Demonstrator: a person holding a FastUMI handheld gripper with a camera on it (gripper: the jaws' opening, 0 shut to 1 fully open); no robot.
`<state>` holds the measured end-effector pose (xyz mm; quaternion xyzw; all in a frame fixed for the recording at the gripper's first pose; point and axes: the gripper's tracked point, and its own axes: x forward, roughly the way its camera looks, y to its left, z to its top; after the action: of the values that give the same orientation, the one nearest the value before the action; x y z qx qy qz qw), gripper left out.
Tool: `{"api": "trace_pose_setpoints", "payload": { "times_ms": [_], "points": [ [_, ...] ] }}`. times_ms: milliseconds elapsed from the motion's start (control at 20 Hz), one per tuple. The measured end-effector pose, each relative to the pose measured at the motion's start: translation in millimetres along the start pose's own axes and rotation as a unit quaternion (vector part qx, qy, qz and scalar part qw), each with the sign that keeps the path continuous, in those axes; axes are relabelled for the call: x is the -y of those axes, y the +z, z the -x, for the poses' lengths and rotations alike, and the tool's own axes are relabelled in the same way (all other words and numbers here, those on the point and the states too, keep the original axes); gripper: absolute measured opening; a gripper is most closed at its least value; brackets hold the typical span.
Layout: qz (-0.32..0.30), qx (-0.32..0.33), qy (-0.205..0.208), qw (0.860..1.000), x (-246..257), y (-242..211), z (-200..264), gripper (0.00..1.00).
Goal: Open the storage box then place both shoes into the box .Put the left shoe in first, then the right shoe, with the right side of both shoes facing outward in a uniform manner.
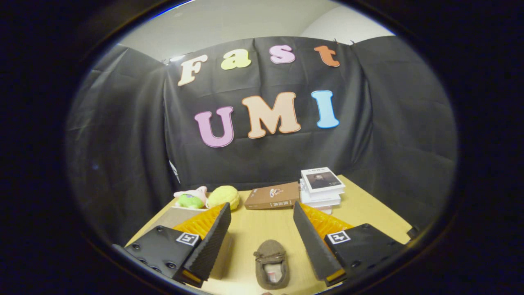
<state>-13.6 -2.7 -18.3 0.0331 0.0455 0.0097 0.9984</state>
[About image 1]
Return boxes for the plain white book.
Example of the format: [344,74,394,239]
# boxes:
[300,180,343,207]

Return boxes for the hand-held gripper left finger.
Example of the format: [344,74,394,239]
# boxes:
[123,202,232,288]

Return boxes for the yellow plush bread toy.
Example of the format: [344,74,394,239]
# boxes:
[207,185,241,211]

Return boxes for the brown book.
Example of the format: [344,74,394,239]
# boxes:
[244,182,300,210]

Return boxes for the tan storage box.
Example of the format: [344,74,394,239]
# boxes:
[141,206,235,281]

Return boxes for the black backdrop cloth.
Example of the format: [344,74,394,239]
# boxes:
[68,36,458,246]

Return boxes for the brown fuzzy shoe with bow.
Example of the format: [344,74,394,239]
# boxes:
[253,239,290,290]

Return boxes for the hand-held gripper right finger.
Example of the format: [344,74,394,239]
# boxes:
[293,201,409,287]

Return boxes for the pink and green plush toy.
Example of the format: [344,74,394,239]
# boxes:
[174,186,209,209]

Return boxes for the white book with portrait cover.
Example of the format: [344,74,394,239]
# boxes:
[300,167,346,193]

